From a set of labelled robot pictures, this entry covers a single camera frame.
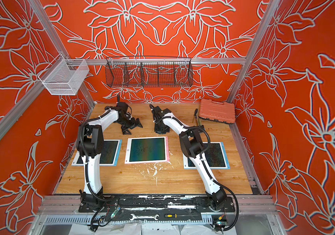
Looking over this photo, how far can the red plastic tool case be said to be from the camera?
3.47ft

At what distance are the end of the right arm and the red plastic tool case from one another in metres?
0.35

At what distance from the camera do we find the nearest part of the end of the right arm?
2.57 ft
